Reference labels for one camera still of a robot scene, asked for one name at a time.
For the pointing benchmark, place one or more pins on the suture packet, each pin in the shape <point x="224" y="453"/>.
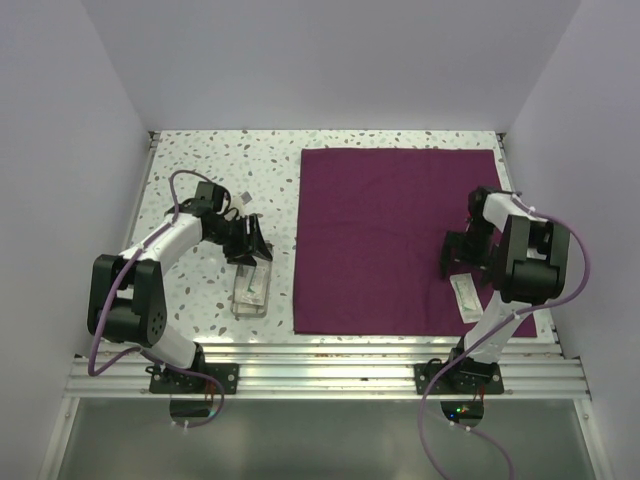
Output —
<point x="467" y="299"/>
<point x="251" y="285"/>

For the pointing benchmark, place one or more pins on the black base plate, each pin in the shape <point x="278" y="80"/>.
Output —
<point x="466" y="378"/>
<point x="224" y="377"/>

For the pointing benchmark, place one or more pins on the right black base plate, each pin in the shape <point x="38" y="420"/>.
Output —
<point x="466" y="378"/>

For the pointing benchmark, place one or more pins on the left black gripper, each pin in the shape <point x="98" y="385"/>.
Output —
<point x="253" y="241"/>

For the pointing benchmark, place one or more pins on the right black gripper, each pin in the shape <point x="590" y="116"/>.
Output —
<point x="484" y="261"/>

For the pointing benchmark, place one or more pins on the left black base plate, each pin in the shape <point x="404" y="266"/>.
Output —
<point x="224" y="377"/>

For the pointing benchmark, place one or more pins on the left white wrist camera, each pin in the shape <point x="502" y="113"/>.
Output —
<point x="240" y="201"/>

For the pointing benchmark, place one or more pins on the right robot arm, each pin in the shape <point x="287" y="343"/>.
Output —
<point x="523" y="257"/>

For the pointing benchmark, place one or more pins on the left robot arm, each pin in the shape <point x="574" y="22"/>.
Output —
<point x="127" y="301"/>

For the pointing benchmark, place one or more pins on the purple surgical cloth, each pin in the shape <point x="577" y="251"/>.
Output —
<point x="371" y="224"/>

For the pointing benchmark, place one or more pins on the metal instrument tray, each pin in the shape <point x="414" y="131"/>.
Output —
<point x="245" y="311"/>

